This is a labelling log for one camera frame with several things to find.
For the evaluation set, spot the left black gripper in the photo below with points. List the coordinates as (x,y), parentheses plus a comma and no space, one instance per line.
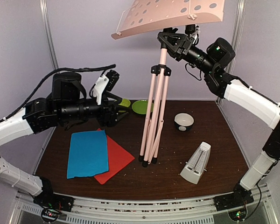
(110,119)

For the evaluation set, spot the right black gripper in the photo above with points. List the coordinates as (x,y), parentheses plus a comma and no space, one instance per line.
(181,46)

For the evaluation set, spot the pink music stand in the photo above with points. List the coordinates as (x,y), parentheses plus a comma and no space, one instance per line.
(150,15)

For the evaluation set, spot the blue paper sheet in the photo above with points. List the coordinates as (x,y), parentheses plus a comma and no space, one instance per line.
(88,154)

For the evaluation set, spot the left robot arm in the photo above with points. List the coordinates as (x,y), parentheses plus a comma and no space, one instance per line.
(68,105)

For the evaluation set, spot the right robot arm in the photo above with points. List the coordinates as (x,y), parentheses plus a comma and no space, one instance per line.
(232,88)

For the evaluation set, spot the lime green bowl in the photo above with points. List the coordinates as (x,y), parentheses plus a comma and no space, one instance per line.
(125,102)

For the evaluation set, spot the green plate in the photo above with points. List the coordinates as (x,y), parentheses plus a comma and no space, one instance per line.
(140,107)

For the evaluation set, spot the red paper sheet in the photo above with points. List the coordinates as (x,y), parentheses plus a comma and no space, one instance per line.
(118,158)

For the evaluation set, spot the dark bowl white inside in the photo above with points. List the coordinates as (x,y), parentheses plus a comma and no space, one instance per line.
(183,122)

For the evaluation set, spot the white metronome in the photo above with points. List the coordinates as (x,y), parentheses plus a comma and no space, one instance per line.
(196,165)

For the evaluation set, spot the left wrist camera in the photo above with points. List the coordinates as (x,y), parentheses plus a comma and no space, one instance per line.
(104,83)

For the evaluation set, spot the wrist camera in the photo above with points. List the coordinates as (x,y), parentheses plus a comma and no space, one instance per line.
(193,31)
(104,83)

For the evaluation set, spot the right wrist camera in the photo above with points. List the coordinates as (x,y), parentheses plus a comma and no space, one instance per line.
(193,31)

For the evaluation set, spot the right aluminium post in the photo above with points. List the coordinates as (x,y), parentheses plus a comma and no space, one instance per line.
(236,38)

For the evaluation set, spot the aluminium post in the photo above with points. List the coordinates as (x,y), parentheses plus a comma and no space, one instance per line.
(236,38)
(47,28)

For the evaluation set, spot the left aluminium post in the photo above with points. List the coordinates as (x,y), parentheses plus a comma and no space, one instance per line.
(47,28)

